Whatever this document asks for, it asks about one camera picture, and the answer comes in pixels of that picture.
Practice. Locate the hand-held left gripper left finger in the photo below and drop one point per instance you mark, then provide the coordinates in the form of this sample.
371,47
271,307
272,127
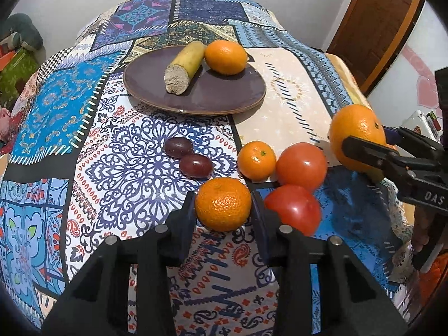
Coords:
188,217

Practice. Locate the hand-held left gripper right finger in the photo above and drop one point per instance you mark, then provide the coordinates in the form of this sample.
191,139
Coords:
260,224

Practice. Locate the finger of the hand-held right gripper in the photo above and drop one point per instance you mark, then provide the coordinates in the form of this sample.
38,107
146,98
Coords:
367,154
392,135

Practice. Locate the large orange with stem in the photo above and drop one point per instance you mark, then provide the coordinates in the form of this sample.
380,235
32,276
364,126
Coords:
353,126

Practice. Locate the orange with dimpled skin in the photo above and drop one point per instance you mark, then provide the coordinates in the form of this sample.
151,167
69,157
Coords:
223,203

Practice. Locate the brown round plate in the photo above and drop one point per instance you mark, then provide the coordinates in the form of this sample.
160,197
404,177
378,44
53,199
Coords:
217,91

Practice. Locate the dark purple grape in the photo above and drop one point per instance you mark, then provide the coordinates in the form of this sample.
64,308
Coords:
196,165
178,146

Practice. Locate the small orange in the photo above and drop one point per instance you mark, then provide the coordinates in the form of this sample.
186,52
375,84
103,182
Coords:
257,161

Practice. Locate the round red tomato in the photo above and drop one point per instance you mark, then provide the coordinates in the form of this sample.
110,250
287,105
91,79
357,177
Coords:
301,166

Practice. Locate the patchwork printed tablecloth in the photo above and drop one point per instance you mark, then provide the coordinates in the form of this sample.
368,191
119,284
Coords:
133,168

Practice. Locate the brown wooden door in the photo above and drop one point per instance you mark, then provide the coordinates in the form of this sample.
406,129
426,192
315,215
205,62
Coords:
378,24

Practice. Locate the half banana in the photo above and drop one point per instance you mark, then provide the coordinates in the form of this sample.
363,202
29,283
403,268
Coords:
185,66

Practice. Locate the smooth orange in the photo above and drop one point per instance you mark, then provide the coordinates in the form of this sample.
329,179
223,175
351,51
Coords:
225,57

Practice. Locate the green printed cloth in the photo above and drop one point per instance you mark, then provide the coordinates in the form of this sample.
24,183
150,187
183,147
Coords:
15,71

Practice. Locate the dark green cushion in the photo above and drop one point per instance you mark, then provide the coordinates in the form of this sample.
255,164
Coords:
26,31

